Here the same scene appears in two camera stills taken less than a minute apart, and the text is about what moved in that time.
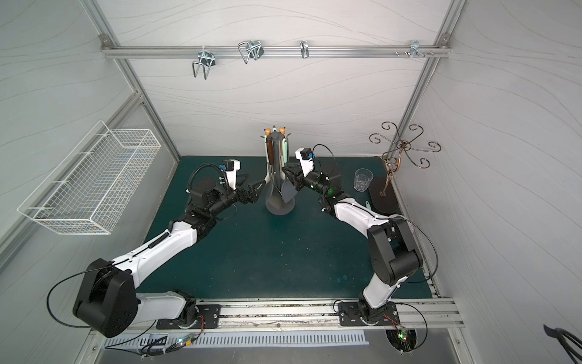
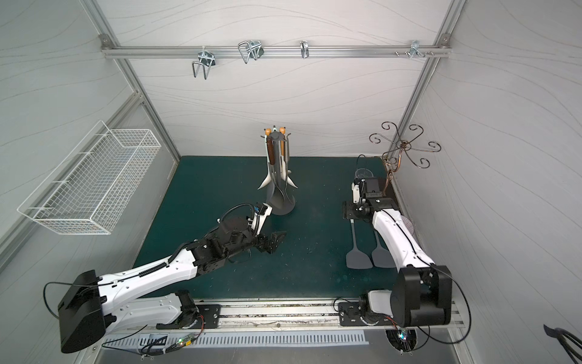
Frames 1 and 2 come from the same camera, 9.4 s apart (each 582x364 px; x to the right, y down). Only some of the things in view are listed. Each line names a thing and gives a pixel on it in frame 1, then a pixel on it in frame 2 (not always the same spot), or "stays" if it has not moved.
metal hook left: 207,59 stays
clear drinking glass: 362,178 stays
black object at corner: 561,334 stays
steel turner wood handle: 268,134 stays
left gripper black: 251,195 -> 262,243
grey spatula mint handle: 283,161 -> 357,258
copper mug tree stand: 391,158 stays
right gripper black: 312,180 -> 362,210
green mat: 316,251 stays
